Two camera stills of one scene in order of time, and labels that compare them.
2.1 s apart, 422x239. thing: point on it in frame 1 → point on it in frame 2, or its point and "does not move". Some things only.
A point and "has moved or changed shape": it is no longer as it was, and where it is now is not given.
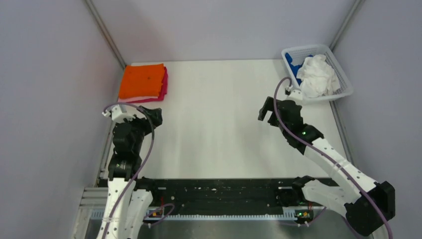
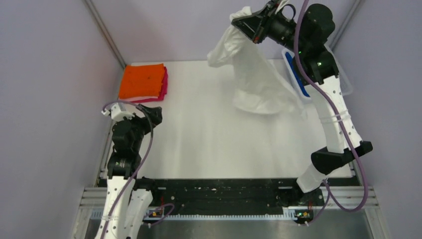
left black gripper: [156, 114] does not move
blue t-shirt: [294, 68] does not move
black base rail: [278, 196] does not move
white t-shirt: [317, 78] has moved or changed shape
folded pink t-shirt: [163, 91] does not move
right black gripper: [268, 106] → [253, 26]
